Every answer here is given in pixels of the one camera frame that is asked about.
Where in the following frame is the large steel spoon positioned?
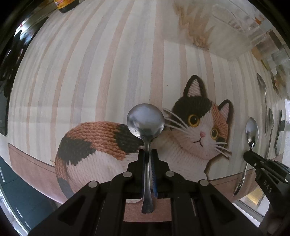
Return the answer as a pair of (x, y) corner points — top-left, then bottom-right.
(233, 117), (259, 196)

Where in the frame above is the long steel spoon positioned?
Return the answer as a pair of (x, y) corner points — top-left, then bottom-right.
(257, 73), (268, 137)

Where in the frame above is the small spoon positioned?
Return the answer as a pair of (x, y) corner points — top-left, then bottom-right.
(127, 103), (165, 214)

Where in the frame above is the slim steel spoon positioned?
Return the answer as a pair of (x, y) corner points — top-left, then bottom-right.
(265, 108), (274, 159)

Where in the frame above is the striped cat print mat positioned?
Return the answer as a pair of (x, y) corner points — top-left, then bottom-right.
(6, 1), (284, 203)

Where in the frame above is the clear plastic utensil tray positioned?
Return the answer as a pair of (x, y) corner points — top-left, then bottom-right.
(161, 1), (266, 60)

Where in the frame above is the soy sauce bottle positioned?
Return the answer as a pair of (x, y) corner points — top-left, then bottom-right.
(54, 0), (79, 13)

